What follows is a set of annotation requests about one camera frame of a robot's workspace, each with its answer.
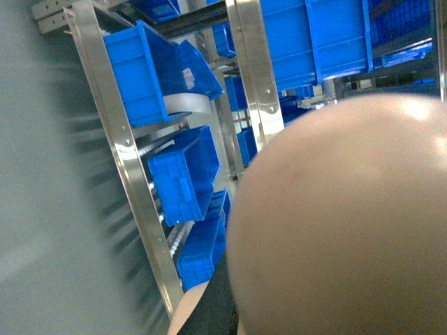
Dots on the blue plastic bin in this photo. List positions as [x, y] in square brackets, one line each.
[314, 41]
[198, 77]
[184, 173]
[146, 68]
[205, 244]

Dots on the beige plastic dustpan scoop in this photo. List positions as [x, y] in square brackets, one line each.
[338, 227]

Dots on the steel shelf rack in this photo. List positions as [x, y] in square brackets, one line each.
[231, 37]

